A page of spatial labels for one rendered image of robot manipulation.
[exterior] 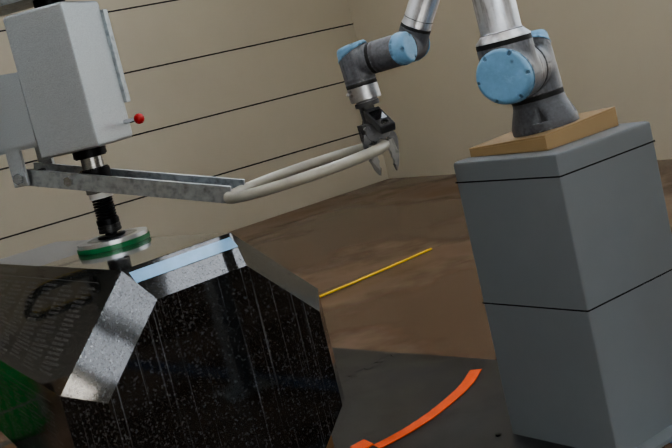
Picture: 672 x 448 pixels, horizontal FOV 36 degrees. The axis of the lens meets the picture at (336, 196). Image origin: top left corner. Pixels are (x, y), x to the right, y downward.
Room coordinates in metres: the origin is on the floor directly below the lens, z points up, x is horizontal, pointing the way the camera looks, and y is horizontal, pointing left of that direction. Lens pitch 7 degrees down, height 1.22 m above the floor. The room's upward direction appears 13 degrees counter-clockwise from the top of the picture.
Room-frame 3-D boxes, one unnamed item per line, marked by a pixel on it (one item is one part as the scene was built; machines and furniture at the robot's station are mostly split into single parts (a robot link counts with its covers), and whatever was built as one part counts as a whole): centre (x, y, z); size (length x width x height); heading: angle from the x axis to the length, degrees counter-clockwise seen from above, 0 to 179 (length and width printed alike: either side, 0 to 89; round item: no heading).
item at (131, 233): (3.08, 0.68, 0.85); 0.21 x 0.21 x 0.01
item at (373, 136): (2.96, -0.15, 1.02); 0.09 x 0.08 x 0.12; 12
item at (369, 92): (2.96, -0.14, 1.10); 0.10 x 0.09 x 0.05; 102
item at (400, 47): (2.91, -0.25, 1.20); 0.12 x 0.12 x 0.09; 62
